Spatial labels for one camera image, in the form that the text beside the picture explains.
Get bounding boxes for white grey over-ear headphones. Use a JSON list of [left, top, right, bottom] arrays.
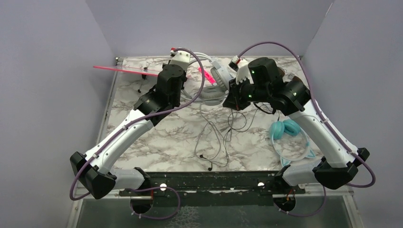
[[181, 52, 252, 160]]

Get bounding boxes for pink highlighter marker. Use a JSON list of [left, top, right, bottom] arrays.
[[198, 67, 217, 86]]

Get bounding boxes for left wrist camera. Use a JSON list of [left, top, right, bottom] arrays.
[[168, 47, 190, 71]]

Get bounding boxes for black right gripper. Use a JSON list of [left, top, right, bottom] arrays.
[[224, 75, 271, 111]]

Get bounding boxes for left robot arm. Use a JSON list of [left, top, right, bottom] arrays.
[[69, 63, 188, 200]]

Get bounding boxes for teal cat-ear headphones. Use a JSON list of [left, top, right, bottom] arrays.
[[268, 119, 317, 167]]

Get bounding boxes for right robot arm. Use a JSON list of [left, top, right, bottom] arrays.
[[223, 57, 370, 193]]

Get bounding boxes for black wired earbuds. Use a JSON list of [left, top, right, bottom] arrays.
[[193, 103, 276, 171]]

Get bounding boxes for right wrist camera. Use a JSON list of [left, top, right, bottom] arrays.
[[229, 56, 249, 85]]

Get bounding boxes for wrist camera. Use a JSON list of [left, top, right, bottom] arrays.
[[229, 56, 249, 85], [168, 47, 190, 71]]

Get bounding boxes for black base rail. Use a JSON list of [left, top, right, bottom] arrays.
[[119, 171, 305, 207]]

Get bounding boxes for brown over-ear headphones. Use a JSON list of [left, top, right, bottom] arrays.
[[277, 67, 302, 82]]

